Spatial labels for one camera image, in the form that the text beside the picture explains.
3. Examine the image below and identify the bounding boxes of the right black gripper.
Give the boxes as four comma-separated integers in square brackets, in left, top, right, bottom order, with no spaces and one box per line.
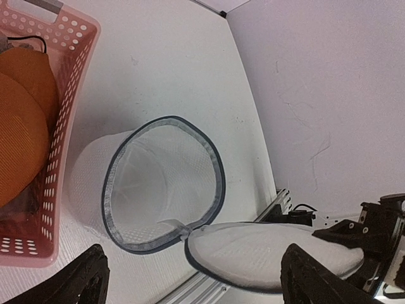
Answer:
[312,193,404,298]

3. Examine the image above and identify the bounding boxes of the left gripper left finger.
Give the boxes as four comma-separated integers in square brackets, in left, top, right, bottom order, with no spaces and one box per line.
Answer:
[24,244,109,303]

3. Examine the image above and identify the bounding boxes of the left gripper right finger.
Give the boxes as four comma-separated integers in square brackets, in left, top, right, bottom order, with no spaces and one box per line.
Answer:
[280,244,373,304]

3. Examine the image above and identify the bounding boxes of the pink perforated plastic basket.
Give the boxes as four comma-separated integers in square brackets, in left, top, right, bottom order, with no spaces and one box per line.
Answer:
[1,1,101,268]

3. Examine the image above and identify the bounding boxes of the white mesh laundry bag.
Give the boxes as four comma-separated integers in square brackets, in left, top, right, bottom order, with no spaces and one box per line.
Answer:
[69,116,364,278]

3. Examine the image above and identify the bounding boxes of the orange bra black straps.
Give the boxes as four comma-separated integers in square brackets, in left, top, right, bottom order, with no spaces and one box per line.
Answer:
[0,34,59,208]

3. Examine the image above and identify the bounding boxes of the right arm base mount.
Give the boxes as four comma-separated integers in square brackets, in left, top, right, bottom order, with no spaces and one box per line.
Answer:
[287,204,317,227]

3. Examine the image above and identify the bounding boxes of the aluminium front rail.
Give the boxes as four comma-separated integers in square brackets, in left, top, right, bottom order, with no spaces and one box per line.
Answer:
[160,189,292,303]

